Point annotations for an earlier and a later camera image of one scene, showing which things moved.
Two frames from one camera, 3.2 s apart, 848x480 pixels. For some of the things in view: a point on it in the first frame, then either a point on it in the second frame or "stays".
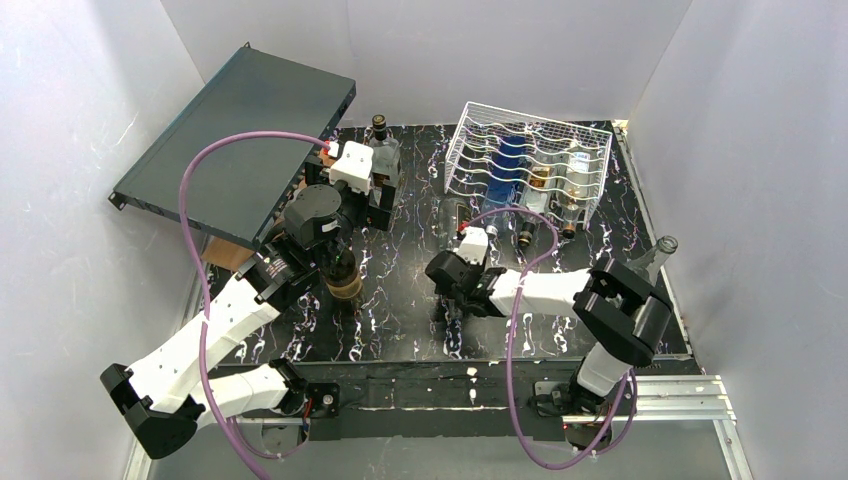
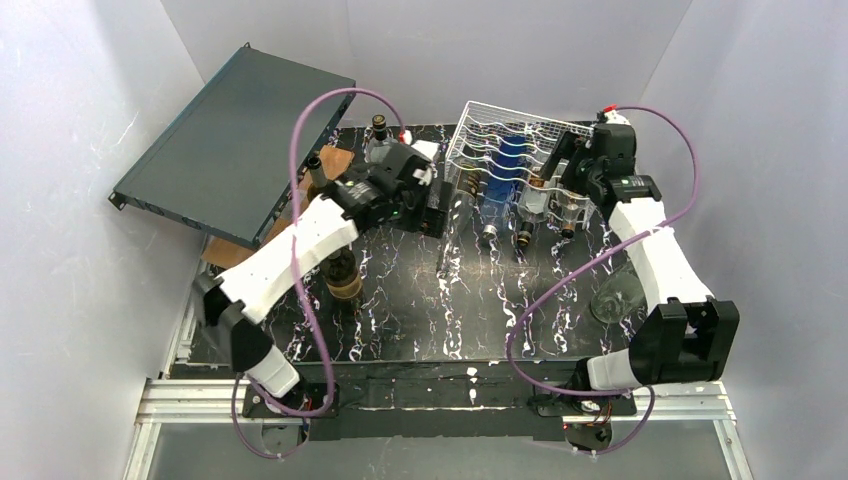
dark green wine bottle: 340,272 stays
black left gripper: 374,201 to 436,216
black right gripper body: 444,277 to 568,171
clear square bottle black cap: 386,158 stays
